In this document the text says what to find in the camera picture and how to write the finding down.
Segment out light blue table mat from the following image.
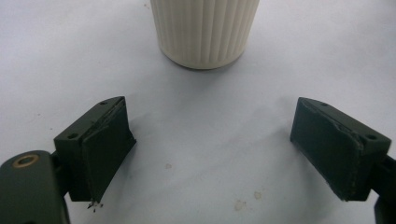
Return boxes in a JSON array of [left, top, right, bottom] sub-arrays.
[[0, 0, 396, 224]]

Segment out cream ribbed cup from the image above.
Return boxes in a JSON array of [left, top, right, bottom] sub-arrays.
[[149, 0, 261, 70]]

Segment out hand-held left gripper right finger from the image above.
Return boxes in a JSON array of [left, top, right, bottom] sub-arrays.
[[290, 96, 392, 203]]

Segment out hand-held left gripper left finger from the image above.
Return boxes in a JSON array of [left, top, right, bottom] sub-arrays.
[[53, 95, 137, 203]]

